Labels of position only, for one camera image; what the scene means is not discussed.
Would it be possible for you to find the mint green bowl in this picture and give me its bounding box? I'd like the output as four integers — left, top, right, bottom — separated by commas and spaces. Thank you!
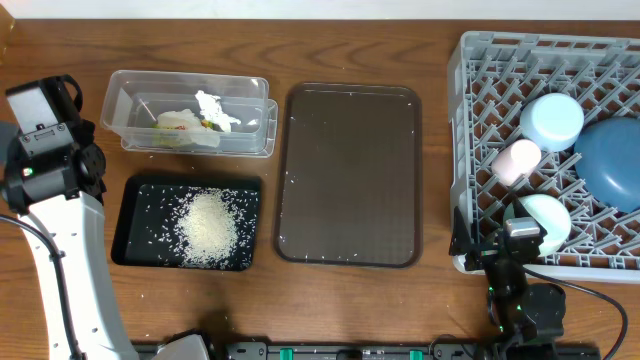
514, 194, 571, 262

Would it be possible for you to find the pink plastic cup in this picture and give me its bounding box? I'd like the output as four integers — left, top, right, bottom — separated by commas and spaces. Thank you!
491, 139, 542, 187

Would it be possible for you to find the white rice pile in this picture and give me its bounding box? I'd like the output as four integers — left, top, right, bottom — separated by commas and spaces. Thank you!
142, 185, 257, 269

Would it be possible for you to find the light blue small bowl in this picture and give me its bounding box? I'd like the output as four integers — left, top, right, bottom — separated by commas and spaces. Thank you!
520, 93, 585, 152

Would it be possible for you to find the yellow green snack wrapper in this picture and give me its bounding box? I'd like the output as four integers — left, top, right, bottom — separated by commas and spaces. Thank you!
154, 119, 216, 131

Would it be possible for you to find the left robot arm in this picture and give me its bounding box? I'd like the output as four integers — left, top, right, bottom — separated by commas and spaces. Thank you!
1, 193, 210, 360

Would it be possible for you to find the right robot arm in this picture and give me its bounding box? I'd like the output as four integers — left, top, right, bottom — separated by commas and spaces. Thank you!
449, 201, 566, 359

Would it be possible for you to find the grey dishwasher rack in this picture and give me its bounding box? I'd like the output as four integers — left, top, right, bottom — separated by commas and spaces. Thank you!
447, 31, 639, 284

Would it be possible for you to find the clear plastic bin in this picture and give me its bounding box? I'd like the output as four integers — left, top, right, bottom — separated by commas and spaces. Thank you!
101, 70, 278, 158

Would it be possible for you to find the black tray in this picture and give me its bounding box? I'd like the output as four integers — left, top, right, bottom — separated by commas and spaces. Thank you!
111, 174, 260, 272

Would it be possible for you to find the brown serving tray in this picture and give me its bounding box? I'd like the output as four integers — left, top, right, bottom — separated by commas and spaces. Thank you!
274, 83, 423, 269

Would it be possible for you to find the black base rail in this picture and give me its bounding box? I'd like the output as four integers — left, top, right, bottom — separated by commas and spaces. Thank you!
208, 338, 601, 360

